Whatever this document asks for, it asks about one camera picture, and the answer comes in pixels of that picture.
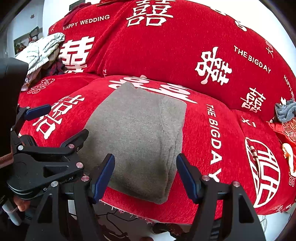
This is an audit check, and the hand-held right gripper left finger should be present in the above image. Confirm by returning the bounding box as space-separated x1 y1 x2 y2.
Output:
24 153 115 241

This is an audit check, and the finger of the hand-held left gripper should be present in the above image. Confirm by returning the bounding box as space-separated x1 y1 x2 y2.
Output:
10 104 52 151
17 128 90 157

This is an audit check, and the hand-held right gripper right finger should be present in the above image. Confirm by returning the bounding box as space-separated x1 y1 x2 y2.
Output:
176 153 266 241

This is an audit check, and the grey knit sweater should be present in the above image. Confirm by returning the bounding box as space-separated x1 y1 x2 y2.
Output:
77 82 187 205

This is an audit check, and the person's left hand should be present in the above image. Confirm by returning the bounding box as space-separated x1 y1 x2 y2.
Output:
14 197 31 212

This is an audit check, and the dark plaid cloth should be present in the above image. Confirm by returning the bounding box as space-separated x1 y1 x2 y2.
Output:
45 59 67 77

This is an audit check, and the brown garment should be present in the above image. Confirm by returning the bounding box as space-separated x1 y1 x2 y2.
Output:
47 47 61 70

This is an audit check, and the pale grey crumpled garment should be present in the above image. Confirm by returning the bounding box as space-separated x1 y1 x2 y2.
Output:
15 32 65 92

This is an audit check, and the black metal stand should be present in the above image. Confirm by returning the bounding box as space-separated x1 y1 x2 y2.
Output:
29 26 40 43

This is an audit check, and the dark red cloth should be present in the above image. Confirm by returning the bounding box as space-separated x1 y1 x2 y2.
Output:
66 2 102 19

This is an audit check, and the red embroidered cushion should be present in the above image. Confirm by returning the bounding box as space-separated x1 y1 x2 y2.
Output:
268 117 296 163

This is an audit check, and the grey-blue towel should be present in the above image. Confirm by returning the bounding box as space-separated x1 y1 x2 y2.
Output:
275 98 296 123

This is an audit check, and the red printed sofa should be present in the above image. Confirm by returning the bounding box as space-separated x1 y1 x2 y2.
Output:
17 0 296 225

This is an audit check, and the flower wall picture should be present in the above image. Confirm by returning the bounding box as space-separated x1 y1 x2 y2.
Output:
13 35 30 56

